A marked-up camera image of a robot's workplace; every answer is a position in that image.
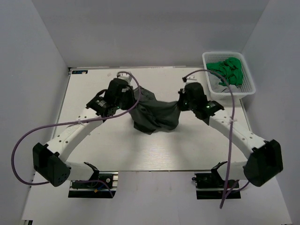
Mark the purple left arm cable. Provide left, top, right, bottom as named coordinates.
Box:
left=11, top=71, right=142, bottom=197

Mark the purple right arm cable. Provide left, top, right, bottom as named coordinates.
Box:
left=184, top=69, right=250, bottom=209

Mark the green t-shirt in basket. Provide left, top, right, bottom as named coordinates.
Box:
left=206, top=57, right=244, bottom=87

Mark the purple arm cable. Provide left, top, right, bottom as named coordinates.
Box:
left=11, top=71, right=142, bottom=197
left=184, top=69, right=250, bottom=209

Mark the dark grey t-shirt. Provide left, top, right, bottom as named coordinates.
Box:
left=129, top=87, right=180, bottom=135

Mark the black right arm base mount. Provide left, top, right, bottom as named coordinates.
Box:
left=192, top=172, right=241, bottom=200

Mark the blue label sticker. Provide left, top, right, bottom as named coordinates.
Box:
left=71, top=70, right=88, bottom=75

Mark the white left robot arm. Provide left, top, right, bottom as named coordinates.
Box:
left=33, top=73, right=136, bottom=187

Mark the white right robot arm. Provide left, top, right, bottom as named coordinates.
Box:
left=178, top=82, right=283, bottom=187

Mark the light grey t-shirt in basket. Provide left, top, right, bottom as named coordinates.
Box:
left=209, top=74, right=241, bottom=93

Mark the white plastic mesh basket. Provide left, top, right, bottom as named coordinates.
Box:
left=202, top=52, right=256, bottom=100

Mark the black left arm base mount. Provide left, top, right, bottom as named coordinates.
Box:
left=68, top=172, right=119, bottom=199

